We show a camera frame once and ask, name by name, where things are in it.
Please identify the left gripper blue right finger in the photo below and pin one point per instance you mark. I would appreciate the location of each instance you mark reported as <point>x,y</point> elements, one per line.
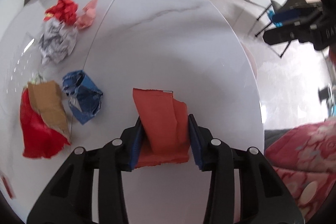
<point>195,141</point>

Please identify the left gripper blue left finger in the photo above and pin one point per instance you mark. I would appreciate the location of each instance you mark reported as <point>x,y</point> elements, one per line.
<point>135,142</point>

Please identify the orange red paper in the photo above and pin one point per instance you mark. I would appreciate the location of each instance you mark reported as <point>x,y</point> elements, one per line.
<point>165,122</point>

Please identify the pink paper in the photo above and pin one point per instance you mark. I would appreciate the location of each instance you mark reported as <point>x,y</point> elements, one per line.
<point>88,15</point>

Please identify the dark blue crumpled paper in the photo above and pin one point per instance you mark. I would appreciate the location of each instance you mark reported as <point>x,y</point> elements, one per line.
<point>85,98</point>

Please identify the red torn paper bag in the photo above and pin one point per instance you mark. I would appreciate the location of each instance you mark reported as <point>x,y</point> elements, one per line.
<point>39,140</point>

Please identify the brown crumpled paper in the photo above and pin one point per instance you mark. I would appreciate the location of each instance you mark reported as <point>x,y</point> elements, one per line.
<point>46,100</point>

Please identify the red floral fabric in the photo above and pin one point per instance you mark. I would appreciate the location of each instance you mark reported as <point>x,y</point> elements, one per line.
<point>304,158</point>

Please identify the black white crumpled newspaper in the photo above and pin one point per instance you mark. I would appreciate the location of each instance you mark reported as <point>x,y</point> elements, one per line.
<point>57,41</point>

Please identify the small red white box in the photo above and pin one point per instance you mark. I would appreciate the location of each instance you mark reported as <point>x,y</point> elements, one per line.
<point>7,186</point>

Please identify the red crumpled paper ball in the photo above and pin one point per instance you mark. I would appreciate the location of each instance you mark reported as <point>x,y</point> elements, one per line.
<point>64,11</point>

